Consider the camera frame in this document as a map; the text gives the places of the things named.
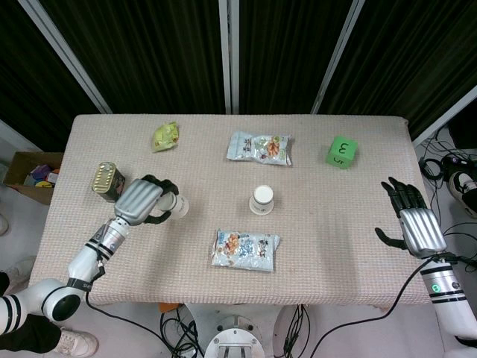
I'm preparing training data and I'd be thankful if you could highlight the dark green tin can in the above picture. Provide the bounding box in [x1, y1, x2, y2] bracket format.
[92, 161, 127, 204]

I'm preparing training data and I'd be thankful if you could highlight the black floor cable bundle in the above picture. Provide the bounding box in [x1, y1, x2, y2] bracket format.
[419, 125, 477, 198]

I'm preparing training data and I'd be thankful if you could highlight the beige woven tablecloth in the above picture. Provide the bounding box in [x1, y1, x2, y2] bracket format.
[28, 113, 435, 309]

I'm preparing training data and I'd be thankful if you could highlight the dark curtain panel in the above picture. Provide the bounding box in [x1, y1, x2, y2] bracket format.
[0, 0, 102, 150]
[39, 0, 227, 115]
[238, 0, 351, 115]
[323, 0, 477, 139]

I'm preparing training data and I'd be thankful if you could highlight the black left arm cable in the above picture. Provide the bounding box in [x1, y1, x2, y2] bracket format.
[84, 289, 204, 358]

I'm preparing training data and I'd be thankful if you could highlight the small silver peanut snack bag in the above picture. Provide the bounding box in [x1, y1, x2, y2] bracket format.
[226, 131, 293, 167]

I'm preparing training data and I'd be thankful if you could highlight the black trouser leg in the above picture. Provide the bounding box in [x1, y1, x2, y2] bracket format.
[0, 313, 63, 356]

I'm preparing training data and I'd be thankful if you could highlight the green snack bag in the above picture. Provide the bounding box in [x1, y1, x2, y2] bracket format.
[151, 121, 180, 154]

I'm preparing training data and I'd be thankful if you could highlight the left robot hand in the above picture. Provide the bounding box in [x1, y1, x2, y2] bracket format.
[113, 174, 180, 227]

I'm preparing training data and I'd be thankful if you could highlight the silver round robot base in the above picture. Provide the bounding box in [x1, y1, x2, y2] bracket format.
[203, 315, 266, 358]

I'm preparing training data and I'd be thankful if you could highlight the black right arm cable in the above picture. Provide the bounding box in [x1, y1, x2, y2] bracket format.
[308, 255, 467, 358]

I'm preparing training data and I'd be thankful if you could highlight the large silver peanut snack bag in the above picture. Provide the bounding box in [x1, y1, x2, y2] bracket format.
[210, 228, 281, 274]

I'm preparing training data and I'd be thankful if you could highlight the grey partition frame post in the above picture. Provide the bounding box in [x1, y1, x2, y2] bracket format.
[411, 85, 477, 147]
[311, 0, 366, 115]
[20, 0, 113, 115]
[218, 0, 240, 115]

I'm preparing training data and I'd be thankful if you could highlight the white paper cup blue ring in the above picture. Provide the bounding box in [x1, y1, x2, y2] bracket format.
[156, 192, 190, 221]
[248, 185, 274, 216]

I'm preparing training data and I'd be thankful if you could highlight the black and white sneaker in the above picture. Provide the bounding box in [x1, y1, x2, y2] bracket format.
[449, 170, 477, 219]

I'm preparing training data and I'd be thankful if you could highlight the brown cardboard box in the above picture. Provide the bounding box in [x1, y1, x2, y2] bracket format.
[2, 151, 64, 205]

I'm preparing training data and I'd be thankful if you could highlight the green foam number cube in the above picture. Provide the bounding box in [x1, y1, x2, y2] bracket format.
[324, 136, 358, 170]

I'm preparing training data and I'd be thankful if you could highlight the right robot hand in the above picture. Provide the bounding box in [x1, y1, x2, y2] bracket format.
[374, 176, 447, 259]

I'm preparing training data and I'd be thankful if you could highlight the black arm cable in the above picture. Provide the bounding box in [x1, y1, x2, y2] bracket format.
[308, 255, 467, 358]
[84, 289, 204, 358]

